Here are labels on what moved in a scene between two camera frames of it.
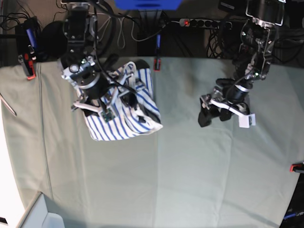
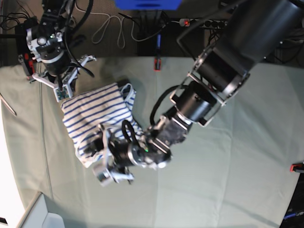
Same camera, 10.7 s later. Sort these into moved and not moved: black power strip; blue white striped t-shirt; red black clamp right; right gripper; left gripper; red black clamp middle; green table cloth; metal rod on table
Moved: blue white striped t-shirt; left gripper; right gripper
Not moved: metal rod on table; green table cloth; black power strip; red black clamp right; red black clamp middle
